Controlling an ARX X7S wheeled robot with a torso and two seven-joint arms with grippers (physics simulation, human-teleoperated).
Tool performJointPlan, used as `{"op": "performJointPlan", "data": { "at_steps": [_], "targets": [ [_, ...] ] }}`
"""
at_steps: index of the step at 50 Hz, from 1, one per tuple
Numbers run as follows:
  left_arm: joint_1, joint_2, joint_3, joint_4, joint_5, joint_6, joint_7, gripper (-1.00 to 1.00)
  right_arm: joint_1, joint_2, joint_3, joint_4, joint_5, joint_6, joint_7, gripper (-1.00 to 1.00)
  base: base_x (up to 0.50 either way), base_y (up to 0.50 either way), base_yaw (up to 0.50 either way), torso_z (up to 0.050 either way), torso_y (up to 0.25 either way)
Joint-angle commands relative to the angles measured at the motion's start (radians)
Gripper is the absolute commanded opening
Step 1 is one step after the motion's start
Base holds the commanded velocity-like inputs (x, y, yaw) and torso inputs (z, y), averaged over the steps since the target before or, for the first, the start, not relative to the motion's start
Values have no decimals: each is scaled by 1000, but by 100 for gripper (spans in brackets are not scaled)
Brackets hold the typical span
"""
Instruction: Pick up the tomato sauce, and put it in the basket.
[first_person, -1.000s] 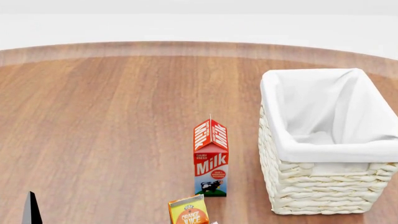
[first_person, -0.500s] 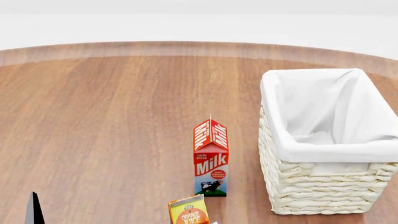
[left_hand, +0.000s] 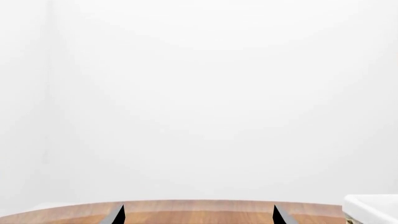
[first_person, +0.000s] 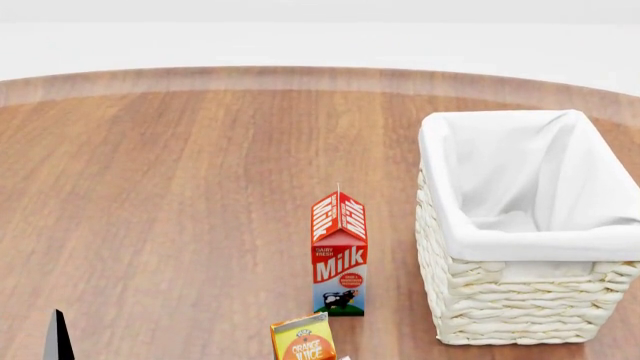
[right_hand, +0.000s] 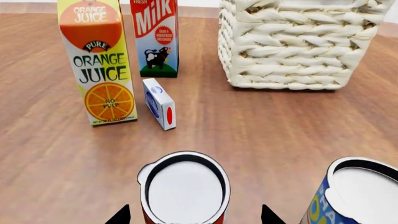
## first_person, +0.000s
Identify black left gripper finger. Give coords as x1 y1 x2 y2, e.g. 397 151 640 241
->
42 309 76 360

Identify white woven basket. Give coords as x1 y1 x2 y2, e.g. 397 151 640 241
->
414 156 640 347

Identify white cloth basket liner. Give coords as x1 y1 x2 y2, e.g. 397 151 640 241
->
418 108 640 263

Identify orange juice carton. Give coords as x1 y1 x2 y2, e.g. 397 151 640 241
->
269 311 340 360

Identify red milk carton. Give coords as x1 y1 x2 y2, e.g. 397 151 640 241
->
310 182 369 318

